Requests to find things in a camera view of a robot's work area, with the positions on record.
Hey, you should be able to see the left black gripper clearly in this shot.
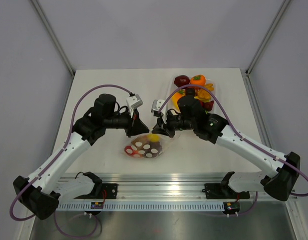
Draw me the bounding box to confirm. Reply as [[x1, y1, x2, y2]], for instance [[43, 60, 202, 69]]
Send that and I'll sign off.
[[104, 106, 149, 138]]

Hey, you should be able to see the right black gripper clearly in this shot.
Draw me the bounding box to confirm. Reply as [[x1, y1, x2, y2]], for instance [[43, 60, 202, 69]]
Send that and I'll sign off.
[[153, 109, 196, 139]]

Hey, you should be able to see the yellow lemon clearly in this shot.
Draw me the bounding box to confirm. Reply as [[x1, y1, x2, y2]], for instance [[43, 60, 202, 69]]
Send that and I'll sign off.
[[147, 133, 160, 142]]

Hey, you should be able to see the clear zip top bag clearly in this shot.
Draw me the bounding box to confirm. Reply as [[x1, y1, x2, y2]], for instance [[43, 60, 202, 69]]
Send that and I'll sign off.
[[120, 133, 180, 160]]

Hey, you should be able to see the purple grape bunch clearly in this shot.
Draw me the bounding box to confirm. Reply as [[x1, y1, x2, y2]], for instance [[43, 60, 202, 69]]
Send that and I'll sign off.
[[143, 142, 162, 158]]

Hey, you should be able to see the white plastic food tray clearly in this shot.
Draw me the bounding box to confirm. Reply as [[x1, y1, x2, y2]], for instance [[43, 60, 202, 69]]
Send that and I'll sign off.
[[166, 76, 217, 113]]

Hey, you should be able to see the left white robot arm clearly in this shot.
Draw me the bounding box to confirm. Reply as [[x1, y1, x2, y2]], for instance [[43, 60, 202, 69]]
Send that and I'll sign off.
[[13, 93, 149, 220]]

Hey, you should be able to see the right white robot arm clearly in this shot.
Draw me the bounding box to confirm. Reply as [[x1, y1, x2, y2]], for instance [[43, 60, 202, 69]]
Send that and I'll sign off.
[[151, 96, 301, 202]]

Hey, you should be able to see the yellow orange bell pepper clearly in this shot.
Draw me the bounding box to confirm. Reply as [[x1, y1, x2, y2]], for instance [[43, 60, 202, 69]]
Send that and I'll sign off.
[[171, 92, 184, 111]]

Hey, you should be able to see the dark purple plum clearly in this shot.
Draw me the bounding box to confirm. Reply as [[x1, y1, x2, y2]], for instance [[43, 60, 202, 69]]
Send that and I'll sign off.
[[185, 87, 196, 97]]

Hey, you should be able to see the dark red apple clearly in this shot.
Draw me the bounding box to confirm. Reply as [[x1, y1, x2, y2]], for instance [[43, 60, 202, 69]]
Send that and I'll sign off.
[[174, 75, 190, 88]]

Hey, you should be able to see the dark red fig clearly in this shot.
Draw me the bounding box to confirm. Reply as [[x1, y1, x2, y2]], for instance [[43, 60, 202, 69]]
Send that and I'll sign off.
[[203, 100, 214, 112]]

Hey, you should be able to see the orange persimmon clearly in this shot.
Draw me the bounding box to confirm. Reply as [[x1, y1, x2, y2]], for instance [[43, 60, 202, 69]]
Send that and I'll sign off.
[[190, 74, 206, 86]]

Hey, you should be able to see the left small circuit board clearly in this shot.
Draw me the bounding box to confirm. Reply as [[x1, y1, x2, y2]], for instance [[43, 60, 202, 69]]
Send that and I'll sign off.
[[91, 201, 104, 209]]

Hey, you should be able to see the small circuit board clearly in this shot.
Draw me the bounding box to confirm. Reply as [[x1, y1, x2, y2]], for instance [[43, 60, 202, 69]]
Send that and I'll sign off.
[[91, 201, 104, 209], [224, 201, 240, 213]]

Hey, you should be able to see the right small circuit board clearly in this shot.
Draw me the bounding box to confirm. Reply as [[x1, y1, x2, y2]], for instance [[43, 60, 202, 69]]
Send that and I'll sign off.
[[224, 201, 240, 213]]

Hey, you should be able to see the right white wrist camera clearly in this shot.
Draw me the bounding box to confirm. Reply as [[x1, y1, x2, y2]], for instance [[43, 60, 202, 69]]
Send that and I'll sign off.
[[151, 99, 167, 118]]

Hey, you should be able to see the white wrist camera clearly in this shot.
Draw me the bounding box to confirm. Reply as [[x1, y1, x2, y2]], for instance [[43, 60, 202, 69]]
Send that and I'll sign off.
[[151, 99, 167, 118], [126, 94, 143, 118]]

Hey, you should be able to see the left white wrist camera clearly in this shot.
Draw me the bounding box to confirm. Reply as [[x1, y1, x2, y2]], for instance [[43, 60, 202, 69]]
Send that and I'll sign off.
[[126, 94, 143, 118]]

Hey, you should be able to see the aluminium mounting rail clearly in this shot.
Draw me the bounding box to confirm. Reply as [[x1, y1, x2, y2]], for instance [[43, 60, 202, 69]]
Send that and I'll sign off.
[[53, 172, 298, 201]]

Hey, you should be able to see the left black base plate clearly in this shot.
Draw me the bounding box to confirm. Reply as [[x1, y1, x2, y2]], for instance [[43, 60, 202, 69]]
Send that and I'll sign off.
[[75, 183, 118, 200]]

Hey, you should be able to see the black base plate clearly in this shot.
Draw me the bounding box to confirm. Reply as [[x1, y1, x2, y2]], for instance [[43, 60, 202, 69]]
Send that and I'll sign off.
[[202, 183, 250, 200], [75, 183, 118, 200]]

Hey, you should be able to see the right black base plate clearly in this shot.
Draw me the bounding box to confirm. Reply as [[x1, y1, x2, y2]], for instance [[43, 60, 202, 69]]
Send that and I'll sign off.
[[202, 183, 250, 200]]

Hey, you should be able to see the white slotted cable duct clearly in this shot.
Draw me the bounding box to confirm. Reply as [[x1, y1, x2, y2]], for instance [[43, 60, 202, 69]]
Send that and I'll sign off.
[[57, 200, 224, 212]]

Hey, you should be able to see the left aluminium frame post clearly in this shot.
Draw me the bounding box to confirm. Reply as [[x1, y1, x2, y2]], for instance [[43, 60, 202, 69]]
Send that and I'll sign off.
[[29, 0, 75, 78]]

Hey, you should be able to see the aluminium frame post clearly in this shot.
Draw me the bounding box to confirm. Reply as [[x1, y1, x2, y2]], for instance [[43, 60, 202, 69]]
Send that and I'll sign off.
[[245, 0, 293, 77], [29, 0, 75, 78]]

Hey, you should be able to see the right aluminium frame post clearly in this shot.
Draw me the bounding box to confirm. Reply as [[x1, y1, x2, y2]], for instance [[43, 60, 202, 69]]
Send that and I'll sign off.
[[245, 0, 293, 77]]

